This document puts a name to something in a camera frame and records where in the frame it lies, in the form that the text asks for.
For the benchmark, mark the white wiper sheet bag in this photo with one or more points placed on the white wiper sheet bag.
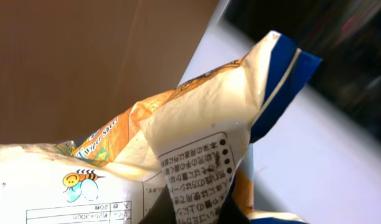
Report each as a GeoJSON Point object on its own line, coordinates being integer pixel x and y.
{"type": "Point", "coordinates": [182, 156]}

